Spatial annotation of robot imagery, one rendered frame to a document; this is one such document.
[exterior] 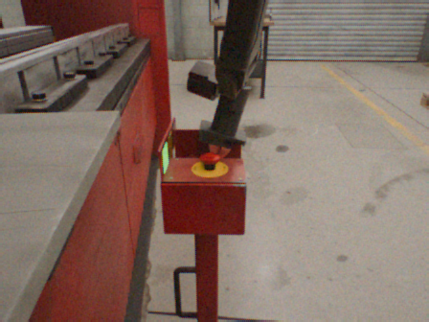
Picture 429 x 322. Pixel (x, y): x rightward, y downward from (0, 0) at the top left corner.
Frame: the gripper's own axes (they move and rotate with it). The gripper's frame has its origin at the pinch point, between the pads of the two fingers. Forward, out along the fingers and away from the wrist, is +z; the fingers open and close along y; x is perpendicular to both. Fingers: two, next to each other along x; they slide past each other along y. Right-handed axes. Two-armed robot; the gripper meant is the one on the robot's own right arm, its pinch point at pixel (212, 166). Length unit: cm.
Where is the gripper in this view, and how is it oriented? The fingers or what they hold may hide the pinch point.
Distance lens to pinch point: 74.6
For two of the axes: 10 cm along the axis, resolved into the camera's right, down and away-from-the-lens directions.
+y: -9.6, -2.4, -1.1
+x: -0.1, 4.4, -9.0
